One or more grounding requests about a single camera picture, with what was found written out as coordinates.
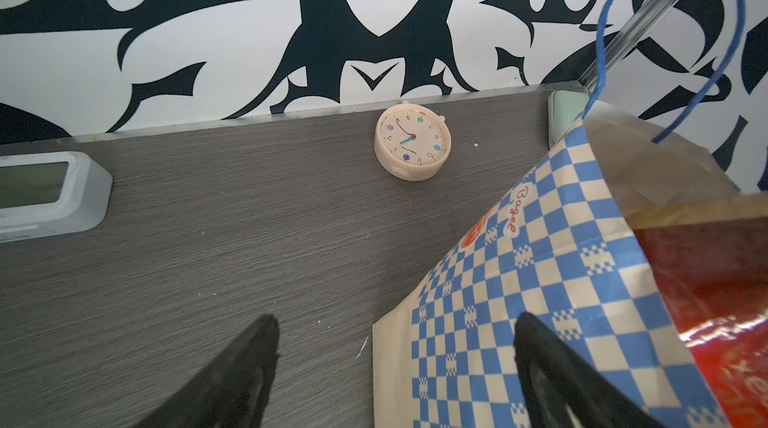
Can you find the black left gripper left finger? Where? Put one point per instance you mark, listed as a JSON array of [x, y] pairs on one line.
[[232, 390]]

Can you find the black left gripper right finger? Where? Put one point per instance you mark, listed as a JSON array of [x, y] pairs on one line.
[[561, 389]]

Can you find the blue checkered paper bag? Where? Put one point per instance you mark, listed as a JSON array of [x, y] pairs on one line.
[[678, 138]]

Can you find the red fruit snack bag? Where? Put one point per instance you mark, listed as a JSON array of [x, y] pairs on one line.
[[713, 280]]

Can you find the white digital clock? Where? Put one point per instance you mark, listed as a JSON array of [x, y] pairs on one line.
[[52, 194]]

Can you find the mint green case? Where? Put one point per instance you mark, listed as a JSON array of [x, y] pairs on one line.
[[563, 108]]

